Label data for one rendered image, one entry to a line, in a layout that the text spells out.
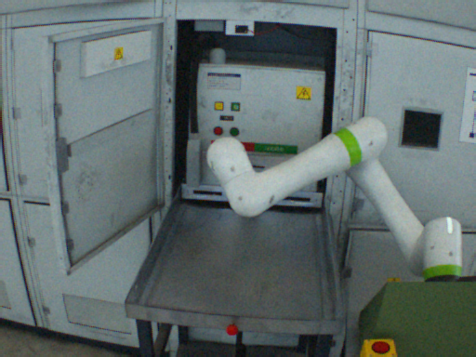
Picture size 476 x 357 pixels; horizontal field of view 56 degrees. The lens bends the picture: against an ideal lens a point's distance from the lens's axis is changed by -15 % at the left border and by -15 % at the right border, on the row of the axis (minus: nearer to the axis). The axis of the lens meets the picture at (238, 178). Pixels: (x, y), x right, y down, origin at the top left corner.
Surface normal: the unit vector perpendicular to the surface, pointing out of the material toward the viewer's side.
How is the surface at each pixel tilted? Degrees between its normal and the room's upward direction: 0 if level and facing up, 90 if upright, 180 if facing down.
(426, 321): 90
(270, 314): 0
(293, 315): 0
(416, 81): 90
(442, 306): 90
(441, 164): 90
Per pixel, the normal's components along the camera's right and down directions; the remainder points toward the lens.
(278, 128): -0.09, 0.36
